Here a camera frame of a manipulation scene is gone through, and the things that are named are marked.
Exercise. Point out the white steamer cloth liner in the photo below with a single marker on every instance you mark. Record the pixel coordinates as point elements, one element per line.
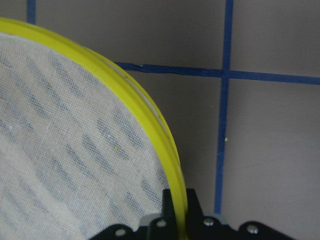
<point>75,150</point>

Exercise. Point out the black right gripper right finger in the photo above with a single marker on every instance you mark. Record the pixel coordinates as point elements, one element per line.
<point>194,210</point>

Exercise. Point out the yellow steamer layer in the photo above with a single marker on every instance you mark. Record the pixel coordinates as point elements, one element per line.
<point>150,112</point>

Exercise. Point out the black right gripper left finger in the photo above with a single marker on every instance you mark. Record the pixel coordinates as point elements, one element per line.
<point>167,211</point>

